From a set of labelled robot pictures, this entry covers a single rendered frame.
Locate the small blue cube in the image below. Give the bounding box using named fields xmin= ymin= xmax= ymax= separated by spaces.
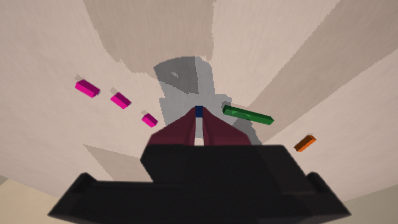
xmin=195 ymin=106 xmax=203 ymax=118

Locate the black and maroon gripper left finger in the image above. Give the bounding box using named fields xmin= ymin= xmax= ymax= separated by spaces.
xmin=146 ymin=107 xmax=196 ymax=146

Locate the green rod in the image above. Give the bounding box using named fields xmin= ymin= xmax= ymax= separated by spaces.
xmin=222 ymin=105 xmax=274 ymax=125

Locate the magenta rod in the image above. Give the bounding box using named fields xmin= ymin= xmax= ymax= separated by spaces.
xmin=111 ymin=92 xmax=131 ymax=109
xmin=142 ymin=113 xmax=158 ymax=128
xmin=75 ymin=79 xmax=100 ymax=98

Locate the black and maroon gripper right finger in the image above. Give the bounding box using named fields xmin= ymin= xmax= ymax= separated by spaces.
xmin=202 ymin=107 xmax=252 ymax=145

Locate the orange rod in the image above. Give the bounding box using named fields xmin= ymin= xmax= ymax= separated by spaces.
xmin=295 ymin=135 xmax=316 ymax=152

